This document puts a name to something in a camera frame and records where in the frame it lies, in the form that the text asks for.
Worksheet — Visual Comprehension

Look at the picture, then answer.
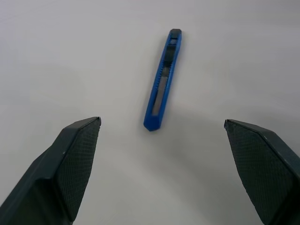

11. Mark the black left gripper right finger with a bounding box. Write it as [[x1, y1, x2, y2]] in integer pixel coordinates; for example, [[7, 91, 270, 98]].
[[224, 119, 300, 225]]

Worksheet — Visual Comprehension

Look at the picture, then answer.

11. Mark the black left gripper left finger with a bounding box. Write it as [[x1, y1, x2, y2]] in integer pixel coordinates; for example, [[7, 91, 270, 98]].
[[0, 116, 102, 225]]

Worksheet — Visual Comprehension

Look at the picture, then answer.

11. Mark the blue utility knife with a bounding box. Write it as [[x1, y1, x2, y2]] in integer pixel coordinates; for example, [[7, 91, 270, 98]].
[[143, 28, 184, 133]]

